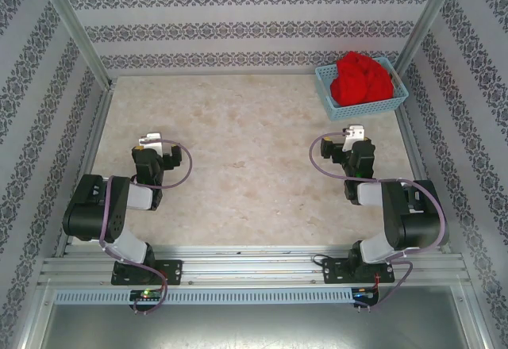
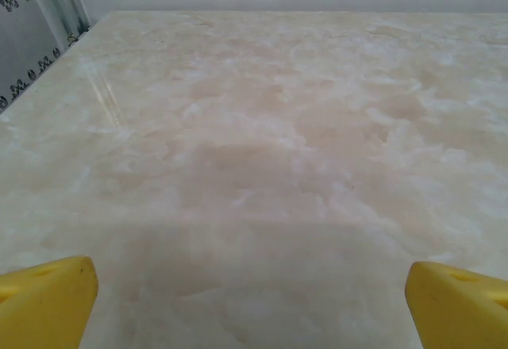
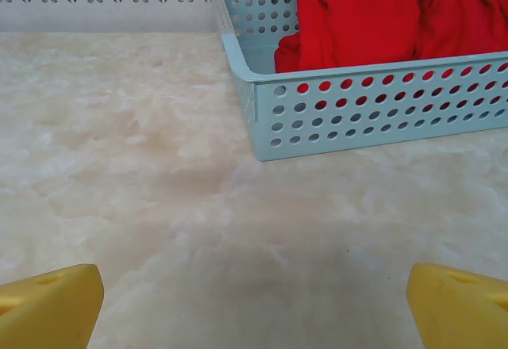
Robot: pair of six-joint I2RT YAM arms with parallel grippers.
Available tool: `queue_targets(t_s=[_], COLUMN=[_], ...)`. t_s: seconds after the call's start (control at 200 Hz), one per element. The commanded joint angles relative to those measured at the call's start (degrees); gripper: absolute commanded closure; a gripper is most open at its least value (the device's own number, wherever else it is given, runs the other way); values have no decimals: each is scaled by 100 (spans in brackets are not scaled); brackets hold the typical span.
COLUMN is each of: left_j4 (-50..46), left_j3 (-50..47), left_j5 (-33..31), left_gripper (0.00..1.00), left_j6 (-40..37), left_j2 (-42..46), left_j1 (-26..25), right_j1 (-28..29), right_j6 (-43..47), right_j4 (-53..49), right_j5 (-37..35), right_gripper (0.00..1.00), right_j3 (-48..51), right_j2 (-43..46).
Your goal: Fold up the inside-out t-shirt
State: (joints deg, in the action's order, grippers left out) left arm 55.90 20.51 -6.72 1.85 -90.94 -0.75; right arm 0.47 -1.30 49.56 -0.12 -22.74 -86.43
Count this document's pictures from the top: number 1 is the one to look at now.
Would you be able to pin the red t-shirt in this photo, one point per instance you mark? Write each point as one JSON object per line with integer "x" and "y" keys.
{"x": 359, "y": 81}

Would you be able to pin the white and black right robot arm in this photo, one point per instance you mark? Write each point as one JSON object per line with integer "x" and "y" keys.
{"x": 412, "y": 218}

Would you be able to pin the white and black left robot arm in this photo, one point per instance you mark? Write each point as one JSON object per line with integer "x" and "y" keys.
{"x": 119, "y": 214}

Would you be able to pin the light blue plastic basket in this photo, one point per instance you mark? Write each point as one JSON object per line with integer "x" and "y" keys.
{"x": 357, "y": 112}

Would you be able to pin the grey sheet metal panel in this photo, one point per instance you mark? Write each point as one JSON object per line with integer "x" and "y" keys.
{"x": 254, "y": 325}

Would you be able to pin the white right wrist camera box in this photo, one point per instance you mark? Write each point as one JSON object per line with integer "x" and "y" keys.
{"x": 355, "y": 133}

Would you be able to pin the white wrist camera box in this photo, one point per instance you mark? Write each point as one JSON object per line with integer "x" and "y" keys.
{"x": 151, "y": 139}
{"x": 355, "y": 133}

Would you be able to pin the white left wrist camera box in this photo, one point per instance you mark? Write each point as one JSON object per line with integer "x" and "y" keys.
{"x": 151, "y": 139}

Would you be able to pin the aluminium right table side rail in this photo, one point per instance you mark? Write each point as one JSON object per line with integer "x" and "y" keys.
{"x": 416, "y": 146}

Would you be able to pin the aluminium table side rail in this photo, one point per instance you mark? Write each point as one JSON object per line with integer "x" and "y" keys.
{"x": 89, "y": 154}
{"x": 416, "y": 146}

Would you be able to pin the aluminium left table side rail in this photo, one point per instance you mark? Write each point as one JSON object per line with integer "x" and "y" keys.
{"x": 89, "y": 154}

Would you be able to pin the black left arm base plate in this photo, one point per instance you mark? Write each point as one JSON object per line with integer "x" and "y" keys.
{"x": 172, "y": 271}

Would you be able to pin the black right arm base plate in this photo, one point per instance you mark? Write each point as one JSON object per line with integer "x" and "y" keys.
{"x": 333, "y": 271}

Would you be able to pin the aluminium mounting rail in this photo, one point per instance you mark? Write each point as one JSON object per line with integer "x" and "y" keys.
{"x": 254, "y": 267}

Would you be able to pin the aluminium right frame post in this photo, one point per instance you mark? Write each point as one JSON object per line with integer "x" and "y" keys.
{"x": 428, "y": 12}

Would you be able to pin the aluminium frame post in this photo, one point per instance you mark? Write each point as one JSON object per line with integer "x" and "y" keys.
{"x": 428, "y": 12}
{"x": 71, "y": 20}

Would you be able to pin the aluminium left frame post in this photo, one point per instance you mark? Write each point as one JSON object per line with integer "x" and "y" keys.
{"x": 71, "y": 20}

